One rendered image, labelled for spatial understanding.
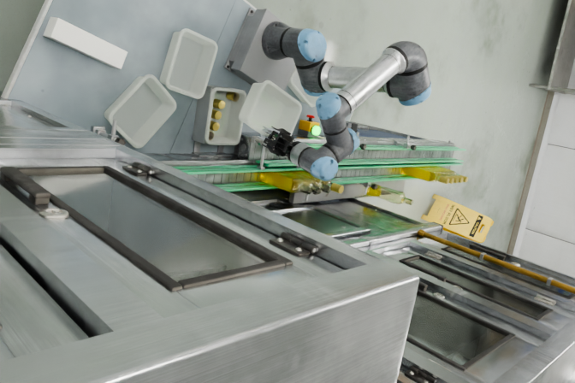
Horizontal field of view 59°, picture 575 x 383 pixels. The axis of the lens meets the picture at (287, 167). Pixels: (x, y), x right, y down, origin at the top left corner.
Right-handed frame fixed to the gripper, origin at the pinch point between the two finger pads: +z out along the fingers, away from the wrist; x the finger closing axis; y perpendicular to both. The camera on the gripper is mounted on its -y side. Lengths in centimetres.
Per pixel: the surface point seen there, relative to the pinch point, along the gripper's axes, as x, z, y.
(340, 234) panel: 19.9, -24.3, -35.9
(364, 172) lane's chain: -5, 25, -100
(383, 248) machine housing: 17, -35, -49
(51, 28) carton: 2, 31, 67
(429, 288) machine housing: 18, -64, -37
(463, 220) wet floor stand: -9, 79, -364
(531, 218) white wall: -58, 108, -619
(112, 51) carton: 0, 30, 48
